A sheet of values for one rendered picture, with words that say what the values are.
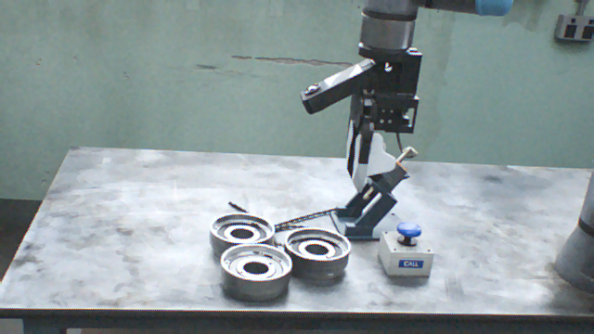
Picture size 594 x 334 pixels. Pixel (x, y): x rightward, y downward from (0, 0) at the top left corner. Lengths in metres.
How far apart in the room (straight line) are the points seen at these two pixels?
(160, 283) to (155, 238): 0.14
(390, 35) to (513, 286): 0.47
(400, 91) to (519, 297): 0.38
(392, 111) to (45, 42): 1.88
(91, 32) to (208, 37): 0.42
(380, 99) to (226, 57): 1.70
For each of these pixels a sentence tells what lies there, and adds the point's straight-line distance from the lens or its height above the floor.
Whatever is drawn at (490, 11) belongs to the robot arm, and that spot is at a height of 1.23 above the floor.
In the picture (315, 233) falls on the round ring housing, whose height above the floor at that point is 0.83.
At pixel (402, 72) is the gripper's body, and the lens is 0.99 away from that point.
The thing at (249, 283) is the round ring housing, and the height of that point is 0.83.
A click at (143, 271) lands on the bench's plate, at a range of 1.08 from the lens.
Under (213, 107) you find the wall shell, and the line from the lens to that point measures 2.69.
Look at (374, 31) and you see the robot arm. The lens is 0.95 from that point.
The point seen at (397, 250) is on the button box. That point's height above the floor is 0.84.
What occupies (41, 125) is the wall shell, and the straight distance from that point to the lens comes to 2.79.
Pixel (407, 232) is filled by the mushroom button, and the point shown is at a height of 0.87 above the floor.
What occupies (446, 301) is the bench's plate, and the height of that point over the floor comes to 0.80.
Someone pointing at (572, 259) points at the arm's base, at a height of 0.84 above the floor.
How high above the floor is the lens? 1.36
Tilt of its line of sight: 23 degrees down
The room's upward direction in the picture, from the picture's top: 6 degrees clockwise
